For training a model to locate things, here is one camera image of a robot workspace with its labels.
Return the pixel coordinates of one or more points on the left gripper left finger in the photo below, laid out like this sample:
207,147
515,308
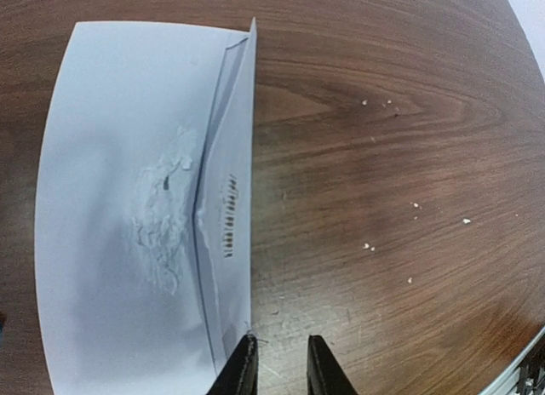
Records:
239,375

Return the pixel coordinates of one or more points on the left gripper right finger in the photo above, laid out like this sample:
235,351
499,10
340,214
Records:
324,374

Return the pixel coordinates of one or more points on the white envelope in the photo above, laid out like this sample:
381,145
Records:
142,220

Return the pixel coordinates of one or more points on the front aluminium rail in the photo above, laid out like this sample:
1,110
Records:
525,375

